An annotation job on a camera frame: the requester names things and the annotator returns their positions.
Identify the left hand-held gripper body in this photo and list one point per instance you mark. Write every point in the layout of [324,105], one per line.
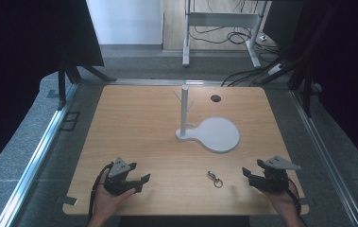
[119,176]

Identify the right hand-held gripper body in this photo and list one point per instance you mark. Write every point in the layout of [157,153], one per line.
[272,179]

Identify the white tree-shaped rack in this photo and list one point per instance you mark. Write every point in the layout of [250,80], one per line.
[217,135]

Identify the person's right hand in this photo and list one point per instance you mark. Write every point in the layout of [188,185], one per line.
[282,201]

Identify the person's left hand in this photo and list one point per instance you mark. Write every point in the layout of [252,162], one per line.
[107,201]

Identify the black tape piece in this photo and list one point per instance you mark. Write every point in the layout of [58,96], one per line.
[68,200]
[306,201]

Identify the black metal stand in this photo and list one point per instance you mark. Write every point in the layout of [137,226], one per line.
[307,91]
[62,85]

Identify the white power strip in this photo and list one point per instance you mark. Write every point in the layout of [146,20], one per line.
[275,69]

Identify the black curtain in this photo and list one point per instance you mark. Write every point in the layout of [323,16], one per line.
[353,78]
[16,63]

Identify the small white plug adapter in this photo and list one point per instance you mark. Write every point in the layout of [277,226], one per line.
[263,38]

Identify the dark monitor panel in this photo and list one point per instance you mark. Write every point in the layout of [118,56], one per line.
[282,22]

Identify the aluminium floor rail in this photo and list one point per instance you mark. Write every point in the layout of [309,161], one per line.
[167,82]
[324,151]
[41,151]

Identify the white metal desk frame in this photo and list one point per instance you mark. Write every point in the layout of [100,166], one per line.
[220,19]

